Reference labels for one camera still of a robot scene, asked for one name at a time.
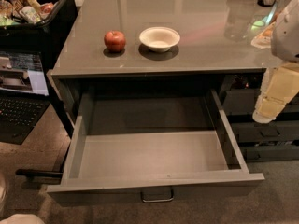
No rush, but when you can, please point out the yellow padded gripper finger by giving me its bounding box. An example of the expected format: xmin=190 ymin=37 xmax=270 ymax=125
xmin=252 ymin=62 xmax=299 ymax=124

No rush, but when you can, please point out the grey drawer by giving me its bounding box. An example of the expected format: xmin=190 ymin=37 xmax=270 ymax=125
xmin=232 ymin=121 xmax=299 ymax=143
xmin=222 ymin=89 xmax=299 ymax=117
xmin=47 ymin=91 xmax=264 ymax=206
xmin=240 ymin=145 xmax=299 ymax=162

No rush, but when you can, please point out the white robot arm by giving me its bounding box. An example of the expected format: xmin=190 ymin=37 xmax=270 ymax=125
xmin=252 ymin=0 xmax=299 ymax=124

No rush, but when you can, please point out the grey drawer cabinet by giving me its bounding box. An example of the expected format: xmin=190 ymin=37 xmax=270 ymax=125
xmin=51 ymin=0 xmax=298 ymax=161

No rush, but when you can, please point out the jar of pretzels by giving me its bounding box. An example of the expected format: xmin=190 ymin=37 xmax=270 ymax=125
xmin=251 ymin=22 xmax=275 ymax=49

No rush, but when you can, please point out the white paper bowl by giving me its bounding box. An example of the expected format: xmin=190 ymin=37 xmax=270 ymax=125
xmin=139 ymin=27 xmax=180 ymax=53

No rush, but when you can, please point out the red apple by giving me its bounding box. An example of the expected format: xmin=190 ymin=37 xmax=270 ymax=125
xmin=104 ymin=30 xmax=126 ymax=52

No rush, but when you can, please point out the black bin of snacks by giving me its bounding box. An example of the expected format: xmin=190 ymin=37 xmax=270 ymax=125
xmin=0 ymin=0 xmax=78 ymax=53

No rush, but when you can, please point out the black laptop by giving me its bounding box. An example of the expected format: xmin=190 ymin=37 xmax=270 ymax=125
xmin=0 ymin=51 xmax=50 ymax=145

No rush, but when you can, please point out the black stand foot bar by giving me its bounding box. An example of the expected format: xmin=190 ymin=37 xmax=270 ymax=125
xmin=15 ymin=169 xmax=63 ymax=178

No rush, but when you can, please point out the white object bottom left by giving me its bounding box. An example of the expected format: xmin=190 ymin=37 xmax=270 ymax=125
xmin=0 ymin=173 xmax=45 ymax=224

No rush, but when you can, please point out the metal drawer handle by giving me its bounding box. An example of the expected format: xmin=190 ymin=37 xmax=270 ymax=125
xmin=140 ymin=188 xmax=175 ymax=203

